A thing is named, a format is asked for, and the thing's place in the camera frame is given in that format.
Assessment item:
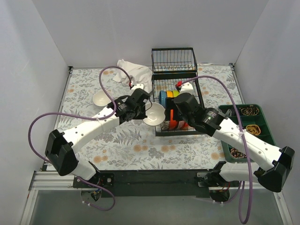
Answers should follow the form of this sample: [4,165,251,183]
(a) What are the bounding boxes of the lime green bowl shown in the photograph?
[172,90,180,98]

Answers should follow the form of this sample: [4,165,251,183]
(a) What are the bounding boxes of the floral table mat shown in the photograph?
[62,65,242,170]

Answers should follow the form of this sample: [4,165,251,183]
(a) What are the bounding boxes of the blue bowl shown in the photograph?
[158,90,167,108]

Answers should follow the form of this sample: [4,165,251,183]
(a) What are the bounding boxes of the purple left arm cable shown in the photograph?
[28,66,134,211]

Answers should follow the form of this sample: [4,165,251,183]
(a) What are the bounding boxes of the pink patterned bowl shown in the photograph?
[177,120,186,129]

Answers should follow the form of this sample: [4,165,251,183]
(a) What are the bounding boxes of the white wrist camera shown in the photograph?
[179,83,194,95]
[131,83,144,91]

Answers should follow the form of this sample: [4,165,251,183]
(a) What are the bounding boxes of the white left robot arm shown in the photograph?
[45,88,150,188]

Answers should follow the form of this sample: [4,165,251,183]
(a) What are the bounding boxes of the crumpled white cloth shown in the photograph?
[113,60,152,93]

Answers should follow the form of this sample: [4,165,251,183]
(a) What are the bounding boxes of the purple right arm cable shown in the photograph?
[175,75,254,224]

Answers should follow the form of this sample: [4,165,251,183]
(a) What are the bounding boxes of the white ceramic bowl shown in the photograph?
[143,102,165,127]
[92,90,111,107]

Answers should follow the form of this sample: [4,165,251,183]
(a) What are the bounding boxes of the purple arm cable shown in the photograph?
[175,75,254,224]
[28,66,134,211]

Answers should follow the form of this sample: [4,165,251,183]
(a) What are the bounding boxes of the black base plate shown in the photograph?
[72,168,233,202]

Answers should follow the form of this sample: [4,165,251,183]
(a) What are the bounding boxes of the green compartment tray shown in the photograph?
[221,104,275,163]

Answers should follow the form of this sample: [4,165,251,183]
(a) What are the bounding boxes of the black wire dish rack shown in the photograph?
[151,72,210,138]

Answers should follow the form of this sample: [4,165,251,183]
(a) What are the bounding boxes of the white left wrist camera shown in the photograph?
[131,83,144,91]

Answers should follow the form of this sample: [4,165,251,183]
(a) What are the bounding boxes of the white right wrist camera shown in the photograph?
[179,83,194,95]

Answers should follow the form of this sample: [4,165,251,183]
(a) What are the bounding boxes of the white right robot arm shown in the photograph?
[165,93,295,193]

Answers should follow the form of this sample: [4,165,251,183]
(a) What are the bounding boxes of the dark patterned bowl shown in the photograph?
[160,121,170,131]

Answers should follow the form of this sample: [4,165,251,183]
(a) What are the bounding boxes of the yellow orange bowl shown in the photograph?
[166,90,173,98]

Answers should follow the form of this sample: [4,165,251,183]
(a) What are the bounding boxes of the black wire basket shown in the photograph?
[151,47,197,74]

